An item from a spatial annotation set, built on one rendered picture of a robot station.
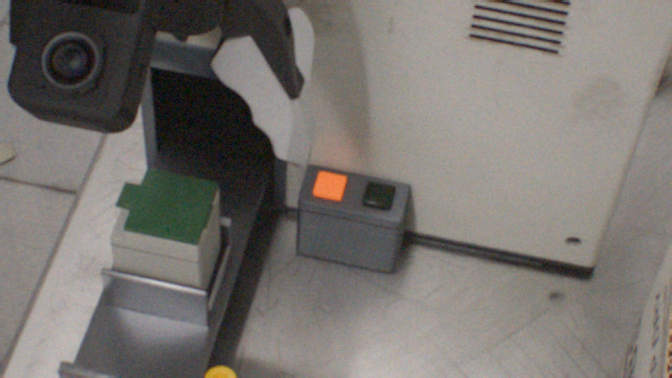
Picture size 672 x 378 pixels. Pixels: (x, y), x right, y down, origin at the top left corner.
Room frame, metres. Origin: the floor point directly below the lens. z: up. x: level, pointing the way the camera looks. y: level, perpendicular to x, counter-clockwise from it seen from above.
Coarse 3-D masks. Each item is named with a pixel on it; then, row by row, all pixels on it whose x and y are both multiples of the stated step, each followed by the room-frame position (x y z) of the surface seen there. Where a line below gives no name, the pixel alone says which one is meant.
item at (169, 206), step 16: (144, 176) 0.41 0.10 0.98; (160, 176) 0.42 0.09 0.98; (176, 176) 0.42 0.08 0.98; (128, 192) 0.40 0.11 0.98; (144, 192) 0.40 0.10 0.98; (160, 192) 0.41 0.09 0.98; (176, 192) 0.41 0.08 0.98; (192, 192) 0.41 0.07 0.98; (208, 192) 0.41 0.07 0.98; (128, 208) 0.39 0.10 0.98; (144, 208) 0.39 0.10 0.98; (160, 208) 0.40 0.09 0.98; (176, 208) 0.40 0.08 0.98; (192, 208) 0.40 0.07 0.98; (208, 208) 0.40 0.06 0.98; (128, 224) 0.38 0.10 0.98; (144, 224) 0.38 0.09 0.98; (160, 224) 0.39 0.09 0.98; (176, 224) 0.39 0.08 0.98; (192, 224) 0.39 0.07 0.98; (176, 240) 0.38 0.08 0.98; (192, 240) 0.38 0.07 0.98
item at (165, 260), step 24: (216, 192) 0.41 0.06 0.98; (120, 216) 0.40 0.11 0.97; (216, 216) 0.41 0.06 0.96; (120, 240) 0.38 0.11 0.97; (144, 240) 0.38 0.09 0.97; (168, 240) 0.38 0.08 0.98; (216, 240) 0.41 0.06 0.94; (120, 264) 0.38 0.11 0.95; (144, 264) 0.38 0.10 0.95; (168, 264) 0.38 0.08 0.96; (192, 264) 0.38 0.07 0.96; (216, 264) 0.41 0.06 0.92
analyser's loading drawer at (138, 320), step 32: (192, 128) 0.51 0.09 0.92; (224, 128) 0.51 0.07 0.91; (256, 128) 0.51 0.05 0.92; (160, 160) 0.48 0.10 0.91; (192, 160) 0.48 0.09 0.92; (224, 160) 0.48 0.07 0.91; (256, 160) 0.49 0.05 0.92; (224, 192) 0.46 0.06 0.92; (256, 192) 0.46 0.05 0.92; (224, 224) 0.42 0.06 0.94; (224, 256) 0.41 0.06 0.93; (128, 288) 0.38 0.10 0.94; (160, 288) 0.37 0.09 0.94; (192, 288) 0.37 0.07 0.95; (224, 288) 0.40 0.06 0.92; (96, 320) 0.37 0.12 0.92; (128, 320) 0.37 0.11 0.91; (160, 320) 0.37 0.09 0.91; (192, 320) 0.37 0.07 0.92; (96, 352) 0.35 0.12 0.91; (128, 352) 0.35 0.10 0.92; (160, 352) 0.35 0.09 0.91; (192, 352) 0.35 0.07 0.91
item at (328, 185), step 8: (320, 176) 0.47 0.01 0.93; (328, 176) 0.47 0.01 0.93; (336, 176) 0.47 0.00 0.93; (344, 176) 0.47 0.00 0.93; (320, 184) 0.46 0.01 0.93; (328, 184) 0.46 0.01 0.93; (336, 184) 0.46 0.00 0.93; (344, 184) 0.46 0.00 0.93; (320, 192) 0.46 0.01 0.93; (328, 192) 0.46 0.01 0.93; (336, 192) 0.46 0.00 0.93
